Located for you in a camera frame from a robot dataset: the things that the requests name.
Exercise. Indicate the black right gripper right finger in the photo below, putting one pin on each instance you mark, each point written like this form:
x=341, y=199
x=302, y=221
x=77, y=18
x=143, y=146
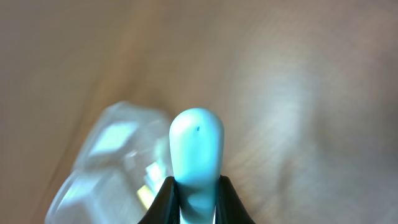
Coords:
x=229, y=207

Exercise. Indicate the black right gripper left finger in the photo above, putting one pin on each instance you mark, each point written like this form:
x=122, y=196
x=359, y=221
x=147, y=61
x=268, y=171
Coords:
x=165, y=208

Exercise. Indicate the yellow plastic knife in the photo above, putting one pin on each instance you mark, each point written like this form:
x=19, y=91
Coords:
x=146, y=196

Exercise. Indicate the light blue plastic knife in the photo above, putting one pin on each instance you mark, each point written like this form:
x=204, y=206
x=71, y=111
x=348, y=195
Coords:
x=196, y=146

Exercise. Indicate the clear right plastic container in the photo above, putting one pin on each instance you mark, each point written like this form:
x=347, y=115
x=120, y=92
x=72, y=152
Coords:
x=127, y=148

